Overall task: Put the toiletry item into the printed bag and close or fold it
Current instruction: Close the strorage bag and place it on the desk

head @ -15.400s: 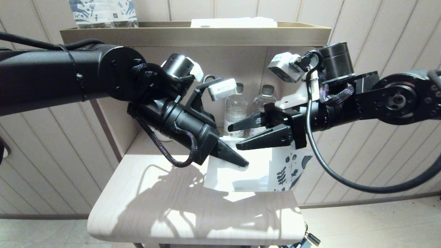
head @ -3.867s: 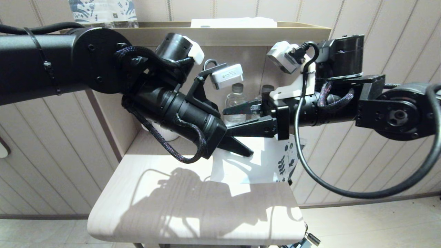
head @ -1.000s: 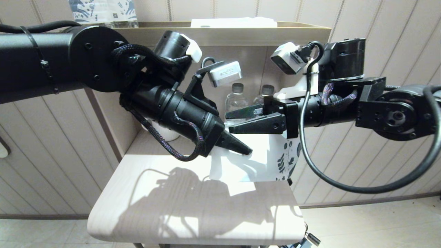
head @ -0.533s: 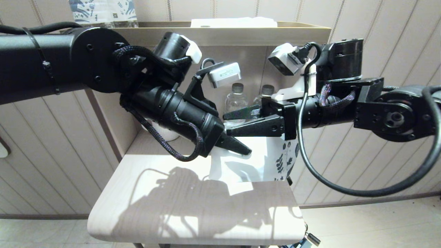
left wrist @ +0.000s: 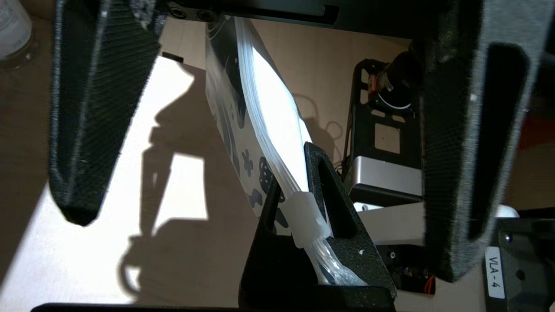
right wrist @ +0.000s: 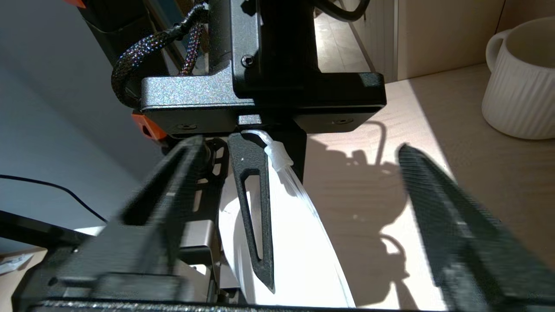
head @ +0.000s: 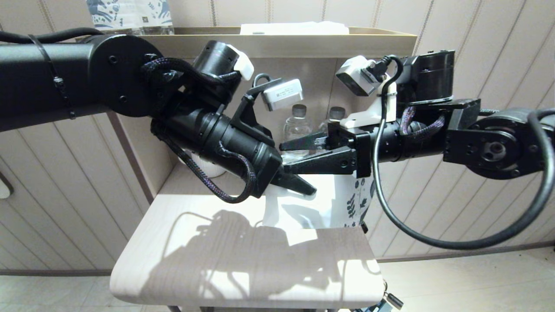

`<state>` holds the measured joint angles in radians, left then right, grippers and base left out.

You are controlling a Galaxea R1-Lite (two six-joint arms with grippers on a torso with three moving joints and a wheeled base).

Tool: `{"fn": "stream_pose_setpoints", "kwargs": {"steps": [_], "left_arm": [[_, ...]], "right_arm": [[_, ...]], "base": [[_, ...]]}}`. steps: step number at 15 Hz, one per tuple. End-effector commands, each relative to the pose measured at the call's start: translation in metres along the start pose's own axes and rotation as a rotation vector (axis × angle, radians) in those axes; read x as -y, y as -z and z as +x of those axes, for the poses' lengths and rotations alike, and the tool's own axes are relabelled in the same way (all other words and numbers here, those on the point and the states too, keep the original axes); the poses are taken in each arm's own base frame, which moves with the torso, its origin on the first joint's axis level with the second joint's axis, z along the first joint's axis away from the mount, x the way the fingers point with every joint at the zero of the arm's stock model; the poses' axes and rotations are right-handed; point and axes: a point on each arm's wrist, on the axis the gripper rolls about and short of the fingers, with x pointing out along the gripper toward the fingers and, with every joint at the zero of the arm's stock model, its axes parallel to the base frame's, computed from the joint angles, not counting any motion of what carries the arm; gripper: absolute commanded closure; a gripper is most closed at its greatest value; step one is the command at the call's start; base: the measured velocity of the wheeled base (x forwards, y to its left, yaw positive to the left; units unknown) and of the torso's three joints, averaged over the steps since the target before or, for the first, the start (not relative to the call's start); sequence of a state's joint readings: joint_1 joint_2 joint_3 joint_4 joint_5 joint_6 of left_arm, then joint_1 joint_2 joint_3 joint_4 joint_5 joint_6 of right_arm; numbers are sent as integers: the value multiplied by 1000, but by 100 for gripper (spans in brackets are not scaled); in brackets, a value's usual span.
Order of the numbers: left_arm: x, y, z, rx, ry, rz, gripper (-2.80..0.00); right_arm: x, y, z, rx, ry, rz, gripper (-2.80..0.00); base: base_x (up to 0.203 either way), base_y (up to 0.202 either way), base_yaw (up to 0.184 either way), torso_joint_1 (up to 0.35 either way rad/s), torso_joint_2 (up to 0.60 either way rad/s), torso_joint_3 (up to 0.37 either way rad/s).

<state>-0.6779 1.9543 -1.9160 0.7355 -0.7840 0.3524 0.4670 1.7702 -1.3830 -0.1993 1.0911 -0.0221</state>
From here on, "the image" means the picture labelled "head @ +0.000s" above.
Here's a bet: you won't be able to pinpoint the white ribbed mug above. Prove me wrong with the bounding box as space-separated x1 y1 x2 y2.
180 156 226 178

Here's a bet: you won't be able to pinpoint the silver braided cable sleeve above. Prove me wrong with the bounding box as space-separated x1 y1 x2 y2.
401 106 447 139

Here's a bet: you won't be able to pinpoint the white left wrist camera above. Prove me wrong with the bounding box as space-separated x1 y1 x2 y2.
234 78 303 130

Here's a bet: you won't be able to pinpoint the clear water bottle grey cap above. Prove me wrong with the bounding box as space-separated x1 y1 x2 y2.
284 104 313 161
321 107 346 124

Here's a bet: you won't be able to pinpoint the white floral zip pouch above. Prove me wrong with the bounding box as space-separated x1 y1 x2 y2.
262 173 375 230

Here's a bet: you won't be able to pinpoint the floral pouches on top shelf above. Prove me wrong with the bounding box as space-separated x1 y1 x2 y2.
87 0 146 32

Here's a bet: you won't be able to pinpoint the water bottle blue patterned label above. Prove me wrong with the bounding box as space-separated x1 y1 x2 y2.
141 0 175 36

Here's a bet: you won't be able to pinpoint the white blue packet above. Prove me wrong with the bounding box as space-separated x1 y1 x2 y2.
240 22 349 36

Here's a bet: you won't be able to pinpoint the beige wooden shelf unit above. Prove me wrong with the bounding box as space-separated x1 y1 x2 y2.
76 27 417 312

